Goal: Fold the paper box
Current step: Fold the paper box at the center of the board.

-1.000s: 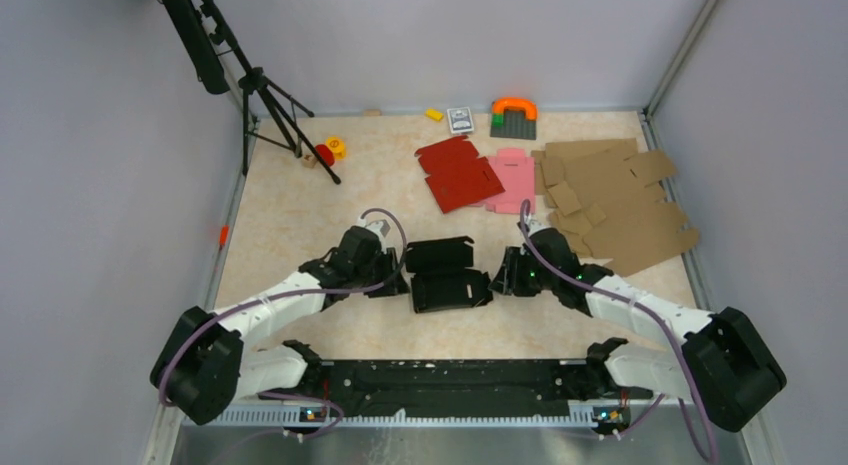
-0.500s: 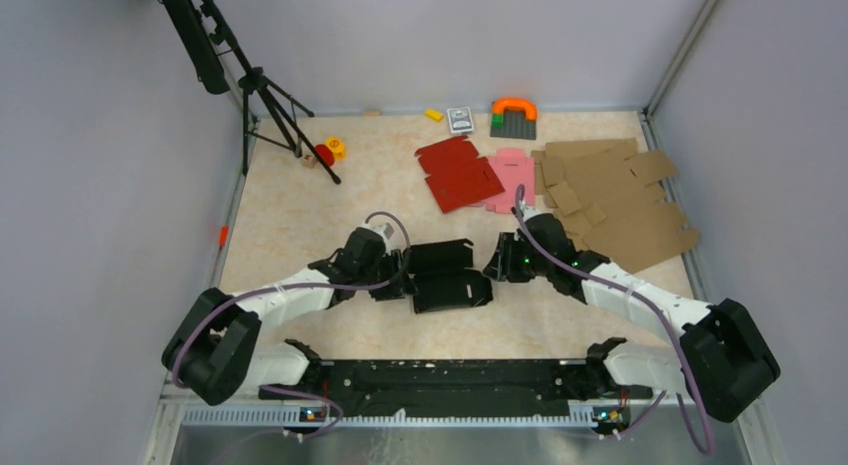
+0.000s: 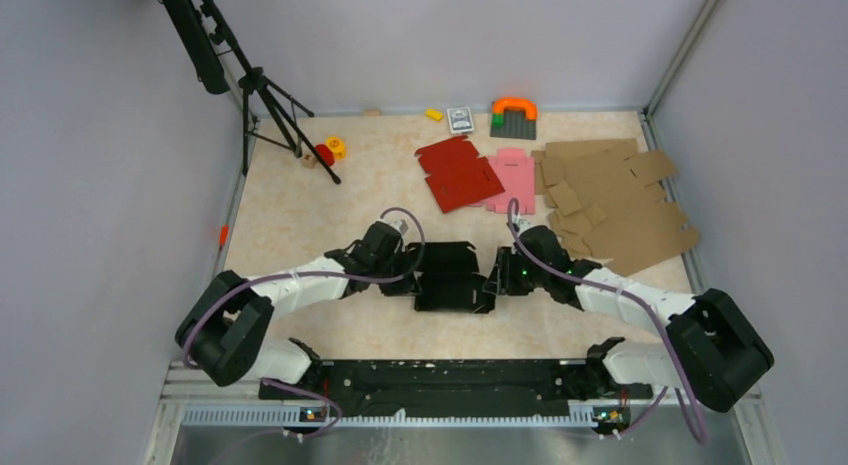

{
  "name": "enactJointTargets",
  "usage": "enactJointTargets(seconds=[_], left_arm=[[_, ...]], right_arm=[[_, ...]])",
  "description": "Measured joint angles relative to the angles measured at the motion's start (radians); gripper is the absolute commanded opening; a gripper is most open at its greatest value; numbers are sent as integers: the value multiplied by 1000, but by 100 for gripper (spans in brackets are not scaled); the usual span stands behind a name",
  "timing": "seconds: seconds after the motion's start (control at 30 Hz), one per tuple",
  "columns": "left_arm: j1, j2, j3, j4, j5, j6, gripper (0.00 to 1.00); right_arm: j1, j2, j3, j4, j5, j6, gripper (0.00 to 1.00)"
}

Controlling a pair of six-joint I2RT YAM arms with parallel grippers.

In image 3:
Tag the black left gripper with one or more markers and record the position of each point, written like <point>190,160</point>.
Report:
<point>408,287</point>

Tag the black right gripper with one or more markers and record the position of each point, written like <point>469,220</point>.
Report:
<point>501,280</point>

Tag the black corrugated paper box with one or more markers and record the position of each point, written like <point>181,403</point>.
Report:
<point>449,279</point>

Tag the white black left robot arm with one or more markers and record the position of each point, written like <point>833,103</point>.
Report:
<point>225,332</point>

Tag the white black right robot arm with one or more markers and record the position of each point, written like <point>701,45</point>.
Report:
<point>707,349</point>

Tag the playing card deck box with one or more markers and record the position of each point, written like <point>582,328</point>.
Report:
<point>460,120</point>

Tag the pink flat cardboard sheet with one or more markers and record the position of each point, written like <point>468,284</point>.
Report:
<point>515,169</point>

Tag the red flat cardboard sheet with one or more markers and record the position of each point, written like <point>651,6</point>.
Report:
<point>456,174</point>

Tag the red yellow toy spool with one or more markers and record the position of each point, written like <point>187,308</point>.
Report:
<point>332,150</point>

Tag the small wooden cube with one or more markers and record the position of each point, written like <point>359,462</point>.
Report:
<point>309,161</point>

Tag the brown flat cardboard sheets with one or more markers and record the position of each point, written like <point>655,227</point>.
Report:
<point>608,202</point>

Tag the yellow small block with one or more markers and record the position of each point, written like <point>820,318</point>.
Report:
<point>434,114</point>

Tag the grey building baseplate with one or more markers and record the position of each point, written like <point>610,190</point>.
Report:
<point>515,126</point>

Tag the orange arch toy block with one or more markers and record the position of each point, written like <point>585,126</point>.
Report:
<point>503,104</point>

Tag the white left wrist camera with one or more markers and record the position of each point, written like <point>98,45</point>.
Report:
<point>399,227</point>

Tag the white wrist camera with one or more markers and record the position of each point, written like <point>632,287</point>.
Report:
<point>399,227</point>
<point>518,225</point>

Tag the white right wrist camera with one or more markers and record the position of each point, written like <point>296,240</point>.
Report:
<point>518,225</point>

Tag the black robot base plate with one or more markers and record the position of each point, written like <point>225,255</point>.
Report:
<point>499,388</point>

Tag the orange clip on frame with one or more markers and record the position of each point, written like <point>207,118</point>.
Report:
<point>223,236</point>

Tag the black camera tripod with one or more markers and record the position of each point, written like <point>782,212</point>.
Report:
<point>222,66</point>

